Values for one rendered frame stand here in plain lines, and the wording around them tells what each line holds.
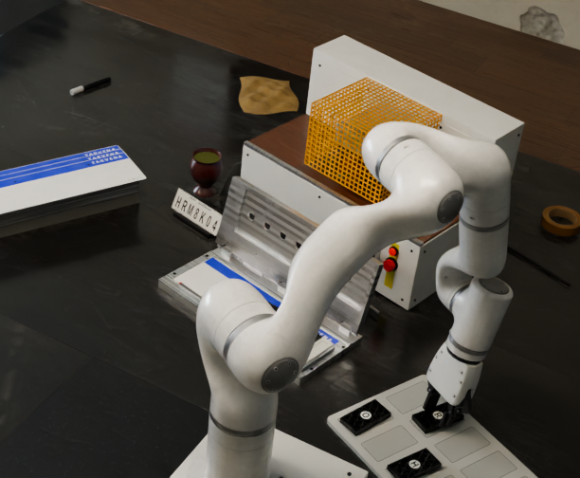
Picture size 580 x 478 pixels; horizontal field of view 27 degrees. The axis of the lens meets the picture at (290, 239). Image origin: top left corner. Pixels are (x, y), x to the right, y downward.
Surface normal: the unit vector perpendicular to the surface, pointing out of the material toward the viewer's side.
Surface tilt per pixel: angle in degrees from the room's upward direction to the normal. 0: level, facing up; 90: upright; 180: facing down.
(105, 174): 0
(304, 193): 90
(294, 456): 0
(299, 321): 57
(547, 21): 90
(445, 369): 78
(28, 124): 0
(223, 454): 90
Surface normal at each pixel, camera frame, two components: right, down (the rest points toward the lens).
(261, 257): -0.63, 0.17
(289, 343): 0.64, 0.09
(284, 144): 0.10, -0.80
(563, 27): -0.48, 0.49
